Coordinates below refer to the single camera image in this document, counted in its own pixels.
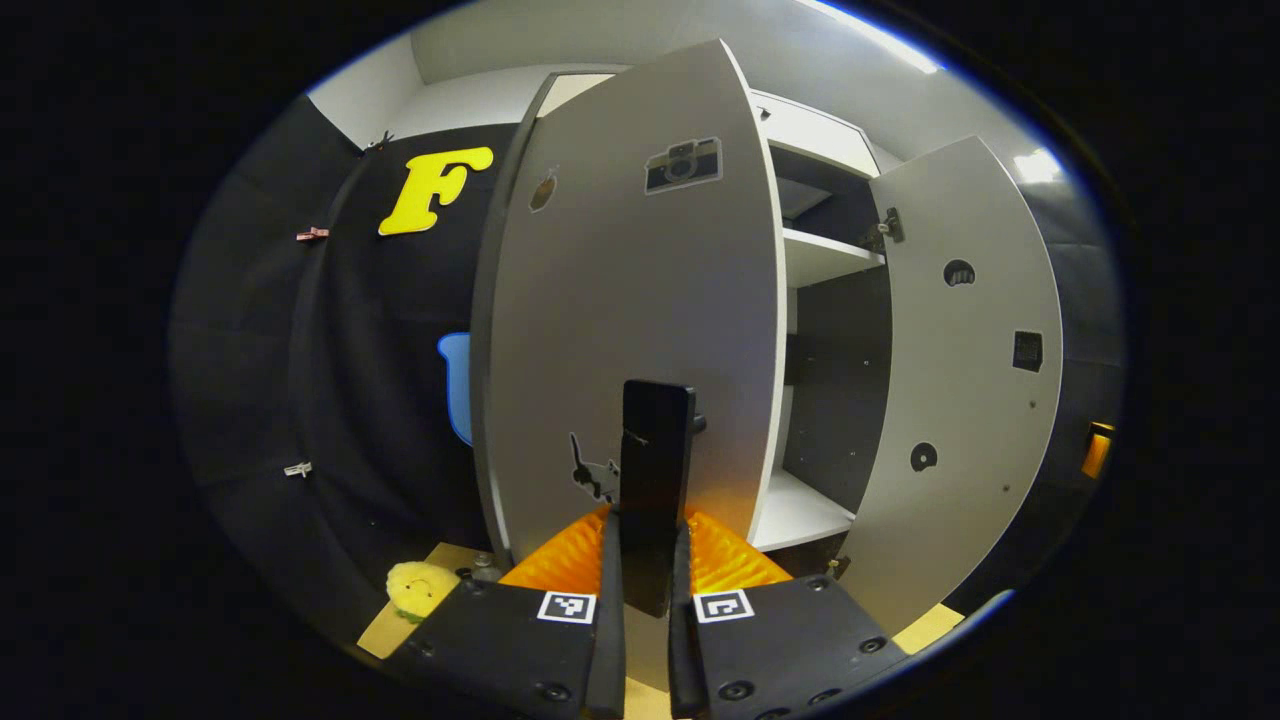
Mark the red clip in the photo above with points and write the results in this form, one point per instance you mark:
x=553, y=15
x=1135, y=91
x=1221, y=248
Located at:
x=312, y=234

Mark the yellow plush toy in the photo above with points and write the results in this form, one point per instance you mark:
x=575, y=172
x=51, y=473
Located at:
x=422, y=590

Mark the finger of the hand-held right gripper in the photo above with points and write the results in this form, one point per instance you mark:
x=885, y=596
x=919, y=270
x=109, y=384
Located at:
x=1097, y=452

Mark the beige cabinet door camera sticker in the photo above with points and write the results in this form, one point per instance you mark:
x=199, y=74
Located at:
x=600, y=300

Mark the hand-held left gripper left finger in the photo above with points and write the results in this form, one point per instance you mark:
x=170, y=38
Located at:
x=612, y=650

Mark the grey cabinet shelf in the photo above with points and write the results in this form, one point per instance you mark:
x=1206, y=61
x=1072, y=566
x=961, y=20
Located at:
x=800, y=198

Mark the white cabinet shelf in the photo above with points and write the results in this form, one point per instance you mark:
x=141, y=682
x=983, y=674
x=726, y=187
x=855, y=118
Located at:
x=795, y=515
x=815, y=258

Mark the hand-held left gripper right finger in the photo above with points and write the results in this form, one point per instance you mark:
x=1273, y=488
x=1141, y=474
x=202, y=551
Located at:
x=680, y=660

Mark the black clip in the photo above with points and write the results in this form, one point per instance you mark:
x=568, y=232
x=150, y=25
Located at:
x=378, y=142

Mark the small ceiling light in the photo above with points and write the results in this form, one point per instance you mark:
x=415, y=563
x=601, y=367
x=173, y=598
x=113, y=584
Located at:
x=1038, y=166

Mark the beige double-door shoe cabinet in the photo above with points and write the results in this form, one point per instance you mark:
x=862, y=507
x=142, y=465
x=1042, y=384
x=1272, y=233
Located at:
x=840, y=380

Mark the black backdrop cloth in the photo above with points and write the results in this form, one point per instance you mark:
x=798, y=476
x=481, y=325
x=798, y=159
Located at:
x=330, y=400

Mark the white clip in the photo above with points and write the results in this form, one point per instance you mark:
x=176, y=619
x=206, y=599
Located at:
x=298, y=469

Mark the metal door hinge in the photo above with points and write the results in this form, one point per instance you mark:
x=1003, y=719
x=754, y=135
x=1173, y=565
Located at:
x=885, y=230

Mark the beige cabinet door headphones sticker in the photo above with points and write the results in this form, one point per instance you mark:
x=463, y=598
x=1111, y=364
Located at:
x=960, y=400

